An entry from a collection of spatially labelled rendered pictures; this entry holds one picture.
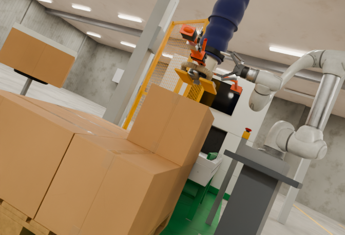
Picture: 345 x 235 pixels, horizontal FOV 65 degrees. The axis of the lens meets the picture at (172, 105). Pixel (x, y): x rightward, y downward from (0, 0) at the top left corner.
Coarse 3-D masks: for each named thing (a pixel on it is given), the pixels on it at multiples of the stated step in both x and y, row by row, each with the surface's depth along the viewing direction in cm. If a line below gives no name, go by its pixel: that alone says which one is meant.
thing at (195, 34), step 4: (184, 24) 143; (192, 28) 141; (180, 32) 143; (184, 32) 142; (188, 32) 141; (196, 32) 145; (184, 36) 146; (188, 36) 143; (192, 36) 141; (196, 36) 148; (188, 40) 149; (192, 40) 146
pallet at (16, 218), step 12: (0, 204) 119; (0, 216) 118; (12, 216) 116; (24, 216) 115; (168, 216) 205; (0, 228) 117; (12, 228) 115; (24, 228) 116; (36, 228) 113; (156, 228) 196
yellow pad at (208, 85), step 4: (200, 80) 185; (204, 80) 184; (208, 80) 186; (204, 84) 192; (208, 84) 186; (212, 84) 182; (204, 88) 208; (208, 88) 201; (212, 88) 195; (212, 92) 211; (216, 92) 211
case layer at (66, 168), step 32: (0, 96) 128; (0, 128) 125; (32, 128) 122; (64, 128) 118; (96, 128) 161; (0, 160) 122; (32, 160) 119; (64, 160) 116; (96, 160) 113; (128, 160) 111; (160, 160) 150; (0, 192) 120; (32, 192) 116; (64, 192) 113; (96, 192) 110; (128, 192) 108; (160, 192) 134; (64, 224) 111; (96, 224) 108; (128, 224) 106
